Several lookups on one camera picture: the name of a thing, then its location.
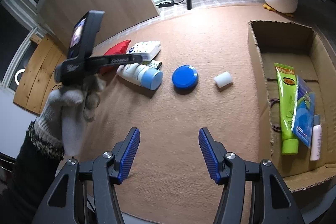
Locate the white patterned tissue pack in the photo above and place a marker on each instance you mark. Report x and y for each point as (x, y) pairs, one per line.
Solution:
(147, 48)

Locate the blue packet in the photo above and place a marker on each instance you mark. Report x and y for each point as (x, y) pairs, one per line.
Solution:
(304, 113)

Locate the person's left hand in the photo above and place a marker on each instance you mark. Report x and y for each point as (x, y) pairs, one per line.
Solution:
(71, 119)

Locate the pine wooden board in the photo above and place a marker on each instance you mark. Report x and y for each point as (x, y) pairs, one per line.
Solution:
(39, 69)

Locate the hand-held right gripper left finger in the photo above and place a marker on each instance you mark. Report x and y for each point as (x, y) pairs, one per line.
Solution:
(128, 155)

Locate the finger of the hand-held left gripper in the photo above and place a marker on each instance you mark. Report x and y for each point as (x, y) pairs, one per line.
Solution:
(115, 60)

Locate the black power strip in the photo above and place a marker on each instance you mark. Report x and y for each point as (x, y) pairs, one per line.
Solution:
(165, 4)

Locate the person's left forearm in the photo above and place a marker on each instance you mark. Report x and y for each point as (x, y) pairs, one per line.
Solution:
(26, 174)

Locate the brown blanket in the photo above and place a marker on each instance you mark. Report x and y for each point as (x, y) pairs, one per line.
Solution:
(170, 113)

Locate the small patterned pack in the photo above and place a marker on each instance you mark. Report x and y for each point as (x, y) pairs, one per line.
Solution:
(155, 65)

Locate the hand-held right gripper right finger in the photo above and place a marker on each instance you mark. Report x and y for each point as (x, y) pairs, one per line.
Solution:
(208, 155)

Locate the blue round lid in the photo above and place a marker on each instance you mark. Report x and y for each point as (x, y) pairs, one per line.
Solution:
(185, 78)

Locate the green tube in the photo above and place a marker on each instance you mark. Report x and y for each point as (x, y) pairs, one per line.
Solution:
(287, 108)

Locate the cardboard box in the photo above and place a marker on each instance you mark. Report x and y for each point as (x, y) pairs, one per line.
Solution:
(286, 40)

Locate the red pouch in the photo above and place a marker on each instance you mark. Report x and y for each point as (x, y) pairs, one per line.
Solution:
(116, 49)

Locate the white lotion bottle blue cap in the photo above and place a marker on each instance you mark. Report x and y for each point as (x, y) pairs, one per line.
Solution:
(141, 74)

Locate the small white cap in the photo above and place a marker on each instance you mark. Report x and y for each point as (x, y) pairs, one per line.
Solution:
(223, 80)

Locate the small white bottle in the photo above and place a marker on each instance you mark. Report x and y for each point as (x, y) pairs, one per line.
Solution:
(315, 140)

